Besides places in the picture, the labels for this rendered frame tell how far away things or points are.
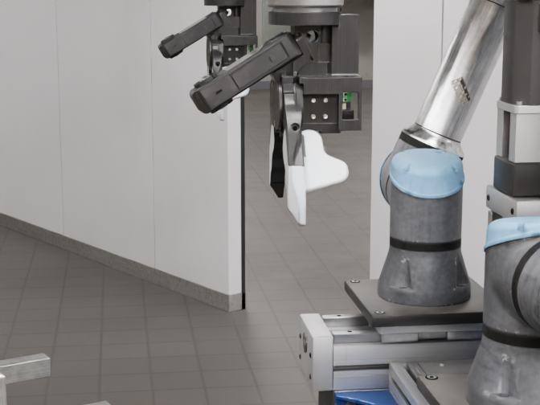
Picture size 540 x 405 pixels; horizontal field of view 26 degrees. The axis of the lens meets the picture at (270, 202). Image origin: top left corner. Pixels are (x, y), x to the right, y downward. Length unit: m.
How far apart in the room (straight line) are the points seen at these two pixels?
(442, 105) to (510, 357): 0.68
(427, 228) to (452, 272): 0.08
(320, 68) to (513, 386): 0.48
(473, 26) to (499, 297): 0.70
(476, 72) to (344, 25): 0.86
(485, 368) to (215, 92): 0.52
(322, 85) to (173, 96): 4.63
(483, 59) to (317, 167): 0.91
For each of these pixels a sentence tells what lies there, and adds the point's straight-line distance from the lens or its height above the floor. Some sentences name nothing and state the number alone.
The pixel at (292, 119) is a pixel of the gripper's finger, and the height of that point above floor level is 1.42.
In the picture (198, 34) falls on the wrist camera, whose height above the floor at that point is 1.46.
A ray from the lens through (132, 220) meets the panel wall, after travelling 6.20.
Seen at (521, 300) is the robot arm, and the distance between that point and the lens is 1.35.
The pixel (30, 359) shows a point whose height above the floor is 0.96.
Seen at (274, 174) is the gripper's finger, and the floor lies 1.34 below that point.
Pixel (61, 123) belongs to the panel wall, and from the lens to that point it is 6.79.
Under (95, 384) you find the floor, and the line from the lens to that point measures 4.65.
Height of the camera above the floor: 1.55
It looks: 11 degrees down
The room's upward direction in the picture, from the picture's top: straight up
